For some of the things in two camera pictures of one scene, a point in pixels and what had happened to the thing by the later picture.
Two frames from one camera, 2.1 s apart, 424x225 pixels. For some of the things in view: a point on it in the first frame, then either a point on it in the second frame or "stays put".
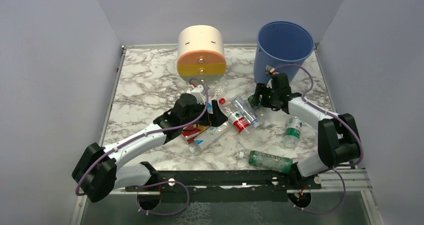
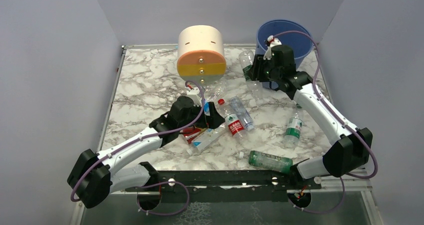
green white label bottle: (293, 132) stays put
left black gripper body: (212, 116) stays put
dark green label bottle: (260, 112) to (246, 58)
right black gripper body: (262, 97) to (258, 69)
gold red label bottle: (190, 132) stays put
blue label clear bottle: (215, 92) stays put
